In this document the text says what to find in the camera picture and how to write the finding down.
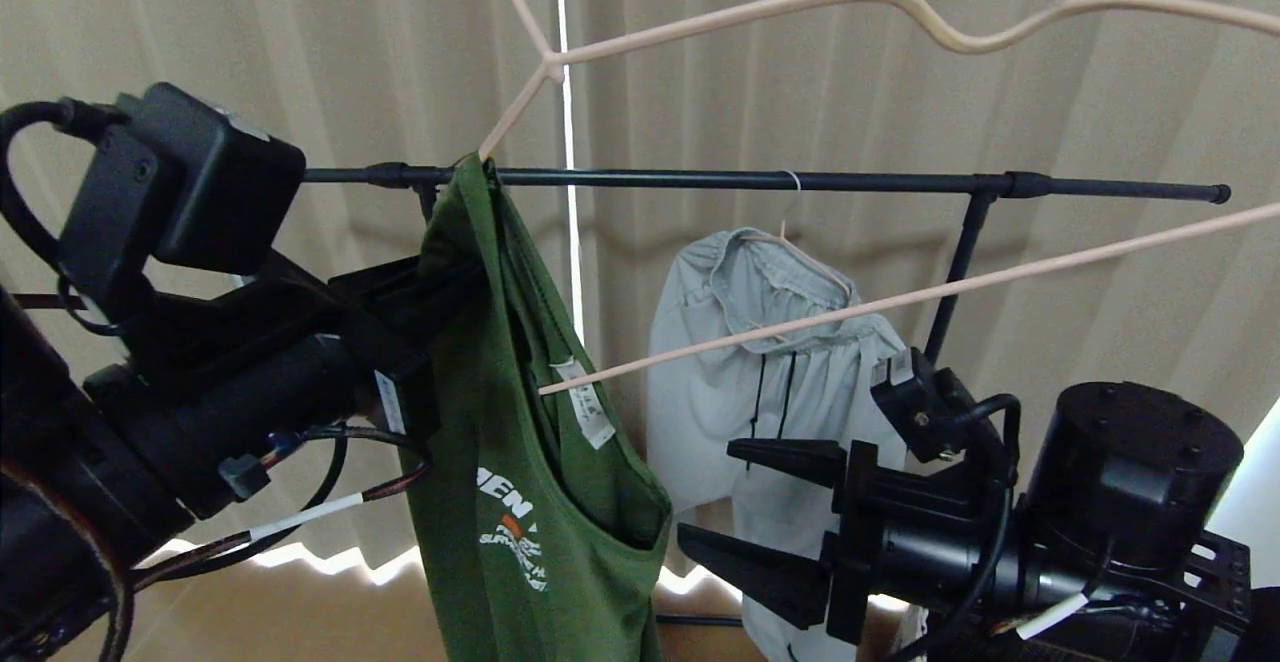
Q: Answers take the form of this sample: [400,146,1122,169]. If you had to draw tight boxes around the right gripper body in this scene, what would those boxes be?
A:
[822,440,1016,645]

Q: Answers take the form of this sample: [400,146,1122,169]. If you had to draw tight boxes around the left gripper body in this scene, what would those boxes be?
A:
[85,252,441,523]

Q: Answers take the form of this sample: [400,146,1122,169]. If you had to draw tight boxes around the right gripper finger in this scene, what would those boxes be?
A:
[677,522,833,633]
[727,437,851,490]

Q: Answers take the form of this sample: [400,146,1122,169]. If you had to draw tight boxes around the pale grey shorts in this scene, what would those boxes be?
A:
[645,227,911,662]

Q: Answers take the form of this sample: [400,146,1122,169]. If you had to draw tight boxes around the pink clothes hanger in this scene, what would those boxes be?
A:
[740,170,858,343]
[478,0,1280,398]

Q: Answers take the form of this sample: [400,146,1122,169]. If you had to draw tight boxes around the green garment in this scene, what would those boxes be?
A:
[400,152,673,662]

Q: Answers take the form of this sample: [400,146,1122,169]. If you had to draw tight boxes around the black clothes rack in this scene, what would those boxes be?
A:
[300,162,1231,633]

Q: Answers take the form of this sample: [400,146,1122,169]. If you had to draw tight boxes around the beige curtain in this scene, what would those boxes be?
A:
[0,0,1280,593]

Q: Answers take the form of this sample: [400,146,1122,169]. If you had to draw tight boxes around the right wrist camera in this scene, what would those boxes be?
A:
[870,347,1001,465]

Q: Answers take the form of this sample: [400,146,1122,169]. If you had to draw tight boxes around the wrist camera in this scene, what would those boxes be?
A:
[55,82,307,315]
[870,347,1001,465]

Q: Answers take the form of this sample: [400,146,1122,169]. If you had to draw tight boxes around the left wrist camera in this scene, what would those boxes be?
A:
[55,82,307,315]

